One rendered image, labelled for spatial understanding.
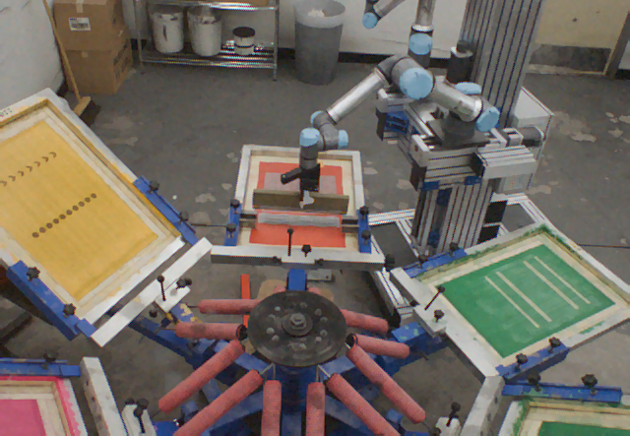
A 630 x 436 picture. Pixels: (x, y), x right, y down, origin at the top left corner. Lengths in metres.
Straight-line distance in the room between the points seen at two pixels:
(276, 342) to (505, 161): 1.58
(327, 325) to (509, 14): 1.69
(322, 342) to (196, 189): 2.86
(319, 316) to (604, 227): 3.25
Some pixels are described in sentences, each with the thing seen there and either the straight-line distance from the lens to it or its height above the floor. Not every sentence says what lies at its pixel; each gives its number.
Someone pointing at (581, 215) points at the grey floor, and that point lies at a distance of 5.00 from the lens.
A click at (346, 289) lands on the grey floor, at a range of 3.93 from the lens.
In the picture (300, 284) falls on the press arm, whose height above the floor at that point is 1.04.
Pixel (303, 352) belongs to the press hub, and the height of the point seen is 1.31.
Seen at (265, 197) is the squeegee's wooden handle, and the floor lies 1.12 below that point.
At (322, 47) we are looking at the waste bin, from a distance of 5.83.
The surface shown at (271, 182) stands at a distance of 3.09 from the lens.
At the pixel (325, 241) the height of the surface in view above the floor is 0.96.
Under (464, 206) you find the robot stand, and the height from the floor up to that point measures 0.68.
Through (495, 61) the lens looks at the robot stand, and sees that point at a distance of 3.15.
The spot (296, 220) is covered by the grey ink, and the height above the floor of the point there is 0.96.
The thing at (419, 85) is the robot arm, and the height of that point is 1.64.
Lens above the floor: 2.79
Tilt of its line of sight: 38 degrees down
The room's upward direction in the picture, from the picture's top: 5 degrees clockwise
